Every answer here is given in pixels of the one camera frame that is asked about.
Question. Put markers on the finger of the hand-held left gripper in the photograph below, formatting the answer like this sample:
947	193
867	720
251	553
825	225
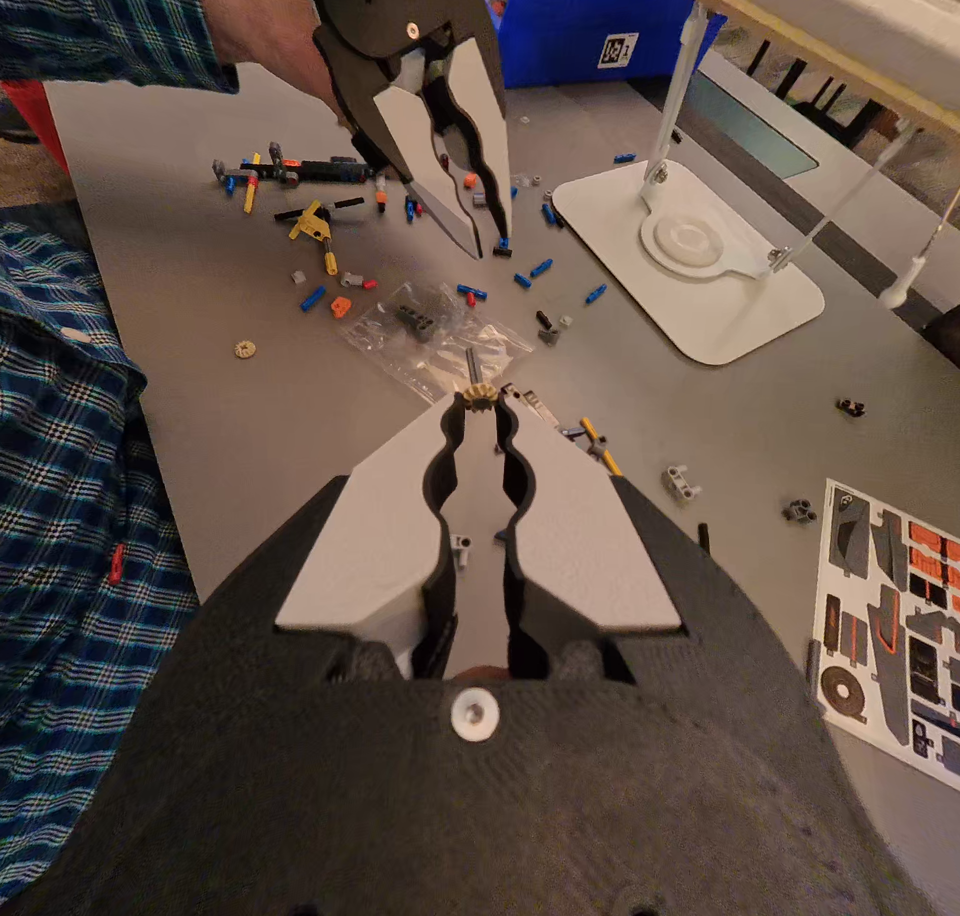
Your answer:
484	91
401	121

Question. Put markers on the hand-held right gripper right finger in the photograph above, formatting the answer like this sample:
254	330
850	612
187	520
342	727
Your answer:
592	556

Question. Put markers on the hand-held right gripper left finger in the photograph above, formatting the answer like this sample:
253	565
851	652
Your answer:
367	549

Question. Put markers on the tan lego gear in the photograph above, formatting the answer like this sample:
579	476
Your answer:
244	348
475	396

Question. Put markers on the person's left forearm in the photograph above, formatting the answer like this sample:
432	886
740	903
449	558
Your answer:
112	16

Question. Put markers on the white orange lego pin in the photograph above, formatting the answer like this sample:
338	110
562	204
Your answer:
381	193

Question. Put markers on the small yellow axle lego assembly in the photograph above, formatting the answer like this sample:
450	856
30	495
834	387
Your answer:
600	447

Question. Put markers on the short black lego axle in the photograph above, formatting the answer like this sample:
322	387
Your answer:
703	537

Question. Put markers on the light grey lego connector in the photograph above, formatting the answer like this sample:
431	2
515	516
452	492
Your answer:
681	481

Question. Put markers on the yellow black lego joint assembly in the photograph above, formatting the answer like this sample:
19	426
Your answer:
309	223

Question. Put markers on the grey red lego pin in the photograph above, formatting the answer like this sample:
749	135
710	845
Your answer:
352	281

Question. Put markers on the scattered blue lego pins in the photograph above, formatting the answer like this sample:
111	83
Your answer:
541	268

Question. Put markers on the orange lego connector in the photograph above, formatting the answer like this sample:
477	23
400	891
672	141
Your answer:
341	306

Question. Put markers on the dark grey lego connector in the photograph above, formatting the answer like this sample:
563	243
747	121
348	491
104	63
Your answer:
800	511

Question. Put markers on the black lego pin connector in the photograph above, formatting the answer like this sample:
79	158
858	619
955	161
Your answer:
550	335

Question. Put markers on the small black lego connector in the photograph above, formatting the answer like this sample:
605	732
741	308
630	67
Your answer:
851	406

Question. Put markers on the lego sticker sheet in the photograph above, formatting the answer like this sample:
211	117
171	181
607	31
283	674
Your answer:
885	631

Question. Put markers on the blue plastic bin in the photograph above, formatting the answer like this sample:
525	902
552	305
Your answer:
555	24

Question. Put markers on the clear plastic bag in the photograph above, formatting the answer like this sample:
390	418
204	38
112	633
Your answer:
480	339

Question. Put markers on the white book stand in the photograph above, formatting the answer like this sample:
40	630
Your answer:
750	316

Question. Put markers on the person's torso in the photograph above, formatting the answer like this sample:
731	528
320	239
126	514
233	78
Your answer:
60	481

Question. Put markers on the black lego frame assembly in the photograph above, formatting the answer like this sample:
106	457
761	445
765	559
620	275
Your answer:
322	169

